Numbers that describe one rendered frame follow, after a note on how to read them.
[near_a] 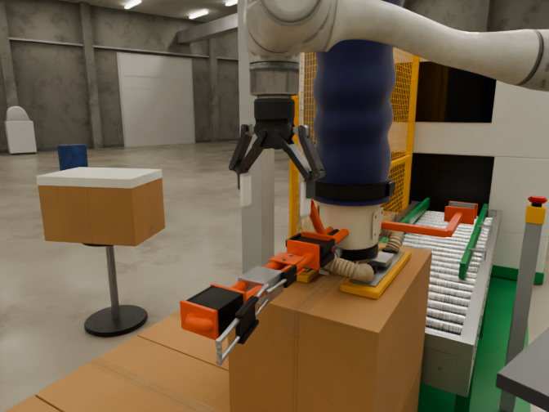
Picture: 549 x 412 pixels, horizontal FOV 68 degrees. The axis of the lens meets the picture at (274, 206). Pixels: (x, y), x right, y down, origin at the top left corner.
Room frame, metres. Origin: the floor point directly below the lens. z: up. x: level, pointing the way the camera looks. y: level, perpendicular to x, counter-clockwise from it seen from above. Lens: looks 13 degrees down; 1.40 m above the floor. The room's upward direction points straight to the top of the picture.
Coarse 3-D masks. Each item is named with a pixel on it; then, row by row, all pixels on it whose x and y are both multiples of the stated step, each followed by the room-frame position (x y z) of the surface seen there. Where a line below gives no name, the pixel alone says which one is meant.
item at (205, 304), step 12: (216, 288) 0.66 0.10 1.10; (228, 288) 0.66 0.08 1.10; (192, 300) 0.62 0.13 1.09; (204, 300) 0.62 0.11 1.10; (216, 300) 0.61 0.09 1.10; (228, 300) 0.61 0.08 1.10; (240, 300) 0.63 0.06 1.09; (192, 312) 0.60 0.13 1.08; (204, 312) 0.59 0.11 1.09; (216, 312) 0.58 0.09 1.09; (228, 312) 0.60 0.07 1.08; (216, 324) 0.58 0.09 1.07; (228, 324) 0.60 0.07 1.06; (204, 336) 0.59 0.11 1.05; (216, 336) 0.58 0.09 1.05
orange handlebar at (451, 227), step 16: (384, 224) 1.12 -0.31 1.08; (400, 224) 1.10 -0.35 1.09; (448, 224) 1.10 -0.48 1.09; (336, 240) 0.98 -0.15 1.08; (288, 256) 0.84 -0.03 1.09; (304, 256) 0.85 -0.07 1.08; (240, 288) 0.70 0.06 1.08; (256, 288) 0.69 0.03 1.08; (192, 320) 0.58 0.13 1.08; (208, 320) 0.58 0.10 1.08
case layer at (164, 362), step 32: (128, 352) 1.32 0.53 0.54; (160, 352) 1.32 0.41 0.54; (192, 352) 1.32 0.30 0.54; (64, 384) 1.15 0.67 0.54; (96, 384) 1.15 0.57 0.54; (128, 384) 1.15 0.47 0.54; (160, 384) 1.15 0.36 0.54; (192, 384) 1.15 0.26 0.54; (224, 384) 1.15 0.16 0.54; (416, 384) 1.21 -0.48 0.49
